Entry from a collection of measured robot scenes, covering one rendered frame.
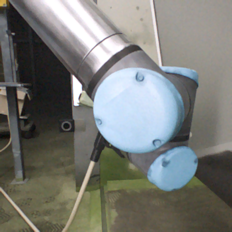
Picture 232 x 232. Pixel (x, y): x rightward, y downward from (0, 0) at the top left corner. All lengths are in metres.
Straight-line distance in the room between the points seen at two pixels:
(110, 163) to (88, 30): 1.28
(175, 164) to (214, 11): 0.77
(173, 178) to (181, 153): 0.05
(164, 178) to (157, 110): 0.19
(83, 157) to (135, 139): 1.25
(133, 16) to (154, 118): 1.25
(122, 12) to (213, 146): 0.96
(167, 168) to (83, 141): 1.10
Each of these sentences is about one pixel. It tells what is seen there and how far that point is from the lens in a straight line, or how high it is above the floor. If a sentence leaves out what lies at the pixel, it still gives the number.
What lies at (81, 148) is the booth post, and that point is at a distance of 1.42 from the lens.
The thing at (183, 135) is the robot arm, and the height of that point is 0.72.
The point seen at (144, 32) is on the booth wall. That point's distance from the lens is 1.41.
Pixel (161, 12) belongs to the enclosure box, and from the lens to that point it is 0.91.
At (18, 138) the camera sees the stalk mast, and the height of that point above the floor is 0.37.
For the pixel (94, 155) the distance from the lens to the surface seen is 0.67.
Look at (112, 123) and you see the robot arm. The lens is 0.20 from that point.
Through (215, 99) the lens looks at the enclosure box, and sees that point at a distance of 1.00.
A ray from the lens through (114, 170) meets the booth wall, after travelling 1.49.
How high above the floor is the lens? 0.81
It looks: 11 degrees down
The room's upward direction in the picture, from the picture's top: straight up
